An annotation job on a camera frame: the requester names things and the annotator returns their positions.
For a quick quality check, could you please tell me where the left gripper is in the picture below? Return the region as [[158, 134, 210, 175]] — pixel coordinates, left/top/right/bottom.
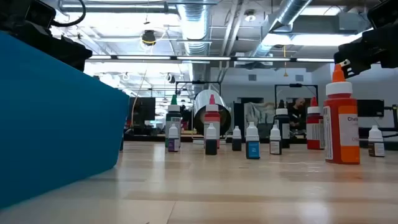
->
[[0, 18, 93, 72]]

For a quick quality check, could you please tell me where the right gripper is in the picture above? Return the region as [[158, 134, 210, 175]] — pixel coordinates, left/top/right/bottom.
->
[[333, 23, 398, 79]]

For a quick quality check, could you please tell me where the large orange food coloring bottle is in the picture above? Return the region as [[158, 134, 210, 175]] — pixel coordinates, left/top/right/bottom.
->
[[323, 63, 361, 166]]

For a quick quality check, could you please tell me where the blue plastic bin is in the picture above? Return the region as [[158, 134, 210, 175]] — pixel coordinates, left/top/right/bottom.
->
[[0, 30, 131, 210]]

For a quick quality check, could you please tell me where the large red food coloring bottle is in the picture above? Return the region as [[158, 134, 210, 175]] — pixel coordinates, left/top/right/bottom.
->
[[306, 96, 325, 151]]

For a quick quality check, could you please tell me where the small dropper bottle white label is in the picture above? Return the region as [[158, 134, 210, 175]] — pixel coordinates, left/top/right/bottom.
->
[[269, 124, 282, 156], [368, 125, 386, 158]]

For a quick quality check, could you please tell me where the large black food coloring bottle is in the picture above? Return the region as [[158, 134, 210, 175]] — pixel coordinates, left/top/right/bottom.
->
[[274, 99, 291, 149]]

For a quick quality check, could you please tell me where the large green food coloring bottle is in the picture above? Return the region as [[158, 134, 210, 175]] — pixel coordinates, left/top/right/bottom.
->
[[165, 94, 182, 149]]

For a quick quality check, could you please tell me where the small dropper bottle purple label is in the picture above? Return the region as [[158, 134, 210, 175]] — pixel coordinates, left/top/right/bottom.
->
[[167, 123, 181, 153]]

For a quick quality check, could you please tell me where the small dropper bottle blue label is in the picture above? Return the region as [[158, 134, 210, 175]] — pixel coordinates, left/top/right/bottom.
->
[[245, 121, 261, 160]]

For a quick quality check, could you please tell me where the small black dropper bottle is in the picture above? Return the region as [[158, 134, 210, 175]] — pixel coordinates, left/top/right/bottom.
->
[[205, 123, 218, 156], [231, 125, 243, 152]]

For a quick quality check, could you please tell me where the large pink food coloring bottle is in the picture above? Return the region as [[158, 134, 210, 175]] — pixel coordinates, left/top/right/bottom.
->
[[203, 94, 221, 149]]

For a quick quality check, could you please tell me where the black box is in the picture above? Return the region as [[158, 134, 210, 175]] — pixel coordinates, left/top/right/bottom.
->
[[357, 99, 385, 118]]

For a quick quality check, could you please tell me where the person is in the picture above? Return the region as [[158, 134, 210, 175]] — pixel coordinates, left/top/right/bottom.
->
[[287, 97, 308, 131]]

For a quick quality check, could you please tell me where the dark background monitor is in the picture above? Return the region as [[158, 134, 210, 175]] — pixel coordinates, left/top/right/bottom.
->
[[129, 96, 156, 128]]

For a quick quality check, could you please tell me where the black overhead beam with lights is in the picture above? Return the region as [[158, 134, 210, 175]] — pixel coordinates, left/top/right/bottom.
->
[[86, 54, 335, 63]]

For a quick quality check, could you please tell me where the black left camera cable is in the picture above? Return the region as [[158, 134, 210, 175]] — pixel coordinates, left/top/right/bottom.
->
[[51, 0, 87, 27]]

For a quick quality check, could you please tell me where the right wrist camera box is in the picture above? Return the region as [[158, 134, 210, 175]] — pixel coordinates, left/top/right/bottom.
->
[[366, 0, 398, 29]]

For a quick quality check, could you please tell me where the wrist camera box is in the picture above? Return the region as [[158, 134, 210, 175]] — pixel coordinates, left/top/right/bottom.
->
[[366, 0, 398, 29], [24, 0, 57, 28]]

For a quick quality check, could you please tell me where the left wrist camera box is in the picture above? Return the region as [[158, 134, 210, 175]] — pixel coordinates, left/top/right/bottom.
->
[[24, 0, 57, 28]]

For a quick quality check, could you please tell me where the black background rig frame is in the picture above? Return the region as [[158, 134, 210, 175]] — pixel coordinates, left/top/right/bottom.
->
[[175, 80, 222, 98], [274, 83, 319, 103]]

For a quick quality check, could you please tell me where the black overhead camera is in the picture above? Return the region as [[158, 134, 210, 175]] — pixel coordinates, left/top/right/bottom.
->
[[141, 29, 157, 47]]

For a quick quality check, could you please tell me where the silver ventilation duct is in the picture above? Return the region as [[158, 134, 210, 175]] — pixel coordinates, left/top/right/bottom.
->
[[248, 0, 313, 60], [175, 0, 215, 82]]

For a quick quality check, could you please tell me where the black aluminium table frame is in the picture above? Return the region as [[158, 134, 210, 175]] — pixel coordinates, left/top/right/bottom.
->
[[123, 132, 398, 149]]

